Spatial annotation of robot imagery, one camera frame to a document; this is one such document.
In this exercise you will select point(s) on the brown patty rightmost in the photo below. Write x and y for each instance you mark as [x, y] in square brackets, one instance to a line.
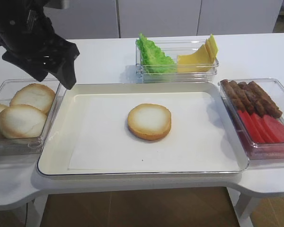
[269, 105]

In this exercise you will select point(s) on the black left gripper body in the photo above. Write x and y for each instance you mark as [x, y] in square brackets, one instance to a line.
[27, 34]

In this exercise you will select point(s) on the red tomato slice middle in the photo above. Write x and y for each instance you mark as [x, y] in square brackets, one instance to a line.
[265, 132]

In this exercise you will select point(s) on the clear lettuce cheese container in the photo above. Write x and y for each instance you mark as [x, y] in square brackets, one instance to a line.
[192, 72]

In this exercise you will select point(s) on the brown patty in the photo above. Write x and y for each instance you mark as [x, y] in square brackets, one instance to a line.
[229, 91]
[253, 98]
[241, 94]
[269, 105]

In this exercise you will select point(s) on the red tomato slice right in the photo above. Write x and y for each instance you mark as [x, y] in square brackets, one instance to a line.
[274, 128]

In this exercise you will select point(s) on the rear yellow cheese slices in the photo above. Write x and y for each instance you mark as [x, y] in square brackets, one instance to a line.
[211, 47]

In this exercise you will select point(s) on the brown patty leftmost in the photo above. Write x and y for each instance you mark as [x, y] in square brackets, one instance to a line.
[229, 91]

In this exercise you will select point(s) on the clear bun container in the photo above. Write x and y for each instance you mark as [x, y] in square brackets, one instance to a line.
[25, 146]

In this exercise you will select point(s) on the green lettuce leaf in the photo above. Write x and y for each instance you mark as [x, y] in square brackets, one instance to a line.
[154, 60]

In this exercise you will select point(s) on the front yellow cheese slice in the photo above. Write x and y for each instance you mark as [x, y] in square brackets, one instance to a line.
[199, 61]

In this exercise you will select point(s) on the white metal tray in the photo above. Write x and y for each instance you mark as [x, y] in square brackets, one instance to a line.
[90, 136]

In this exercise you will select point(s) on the clear meat tomato container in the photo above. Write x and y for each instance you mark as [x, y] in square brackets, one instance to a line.
[258, 150]

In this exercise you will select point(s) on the red tomato slice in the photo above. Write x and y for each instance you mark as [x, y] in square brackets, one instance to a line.
[250, 127]
[274, 128]
[265, 132]

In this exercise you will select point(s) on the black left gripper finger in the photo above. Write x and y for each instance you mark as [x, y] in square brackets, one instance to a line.
[66, 63]
[36, 72]

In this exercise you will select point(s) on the red tomato slice left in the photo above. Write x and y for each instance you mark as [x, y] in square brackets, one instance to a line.
[250, 127]

